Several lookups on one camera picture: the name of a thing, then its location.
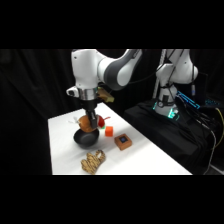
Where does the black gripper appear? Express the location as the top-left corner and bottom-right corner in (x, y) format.
(82, 98), (101, 133)

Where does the brown potato toy with tags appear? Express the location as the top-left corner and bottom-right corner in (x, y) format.
(67, 113), (111, 133)

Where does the black bowl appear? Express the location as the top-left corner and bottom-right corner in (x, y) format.
(73, 127), (101, 150)

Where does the orange cube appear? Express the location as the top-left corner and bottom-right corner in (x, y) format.
(104, 125), (115, 138)

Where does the brown box with blue square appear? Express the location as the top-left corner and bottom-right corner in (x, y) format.
(113, 133), (133, 152)

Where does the striped tiger plush toy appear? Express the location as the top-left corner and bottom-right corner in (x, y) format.
(80, 149), (107, 175)

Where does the black curtain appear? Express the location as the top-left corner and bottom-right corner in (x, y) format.
(0, 49), (224, 175)

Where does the black cloth covered stand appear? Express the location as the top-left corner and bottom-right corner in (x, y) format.
(122, 98), (221, 175)

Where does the blue lit control box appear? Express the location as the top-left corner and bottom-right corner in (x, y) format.
(175, 89), (202, 112)

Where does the blue lit keyboard device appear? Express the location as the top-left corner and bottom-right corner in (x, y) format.
(203, 97), (222, 108)

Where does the yellowish wrist camera box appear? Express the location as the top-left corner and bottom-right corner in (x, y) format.
(97, 86), (115, 103)

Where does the yellow cable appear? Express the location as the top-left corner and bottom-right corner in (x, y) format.
(213, 106), (224, 142)

